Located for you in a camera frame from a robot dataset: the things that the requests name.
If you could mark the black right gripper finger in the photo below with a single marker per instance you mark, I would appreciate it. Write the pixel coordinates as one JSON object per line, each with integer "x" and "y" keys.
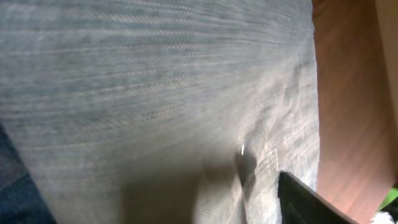
{"x": 300, "y": 204}

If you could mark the light grey jeans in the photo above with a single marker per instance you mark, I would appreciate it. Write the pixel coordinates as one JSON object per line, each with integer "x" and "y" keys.
{"x": 161, "y": 111}

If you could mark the blue jeans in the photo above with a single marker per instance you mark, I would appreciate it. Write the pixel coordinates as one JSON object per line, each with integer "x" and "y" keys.
{"x": 21, "y": 202}

